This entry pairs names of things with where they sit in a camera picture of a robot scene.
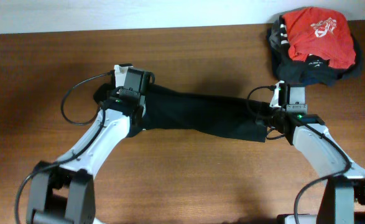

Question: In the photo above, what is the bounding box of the black t-shirt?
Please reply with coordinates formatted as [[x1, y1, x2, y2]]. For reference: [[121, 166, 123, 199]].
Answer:
[[93, 83, 269, 143]]

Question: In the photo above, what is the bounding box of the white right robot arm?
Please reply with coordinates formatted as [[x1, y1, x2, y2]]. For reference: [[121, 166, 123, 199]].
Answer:
[[270, 81, 365, 223]]

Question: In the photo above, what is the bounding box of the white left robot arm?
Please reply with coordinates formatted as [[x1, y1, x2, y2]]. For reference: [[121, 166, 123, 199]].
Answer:
[[16, 65, 155, 224]]

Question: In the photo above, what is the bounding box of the navy blue garment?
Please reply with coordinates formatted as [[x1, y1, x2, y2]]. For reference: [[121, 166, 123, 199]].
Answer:
[[293, 76, 325, 86]]

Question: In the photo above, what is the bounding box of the dark grey shirt with logo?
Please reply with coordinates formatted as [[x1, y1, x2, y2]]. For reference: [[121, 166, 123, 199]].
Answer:
[[266, 20, 364, 86]]

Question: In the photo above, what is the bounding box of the black white striped garment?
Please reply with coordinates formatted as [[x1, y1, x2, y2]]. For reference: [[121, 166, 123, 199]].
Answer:
[[279, 16, 290, 45]]

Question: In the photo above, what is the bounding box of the red t-shirt with white logo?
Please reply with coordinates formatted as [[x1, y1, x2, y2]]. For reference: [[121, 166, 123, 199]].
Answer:
[[282, 7, 356, 69]]

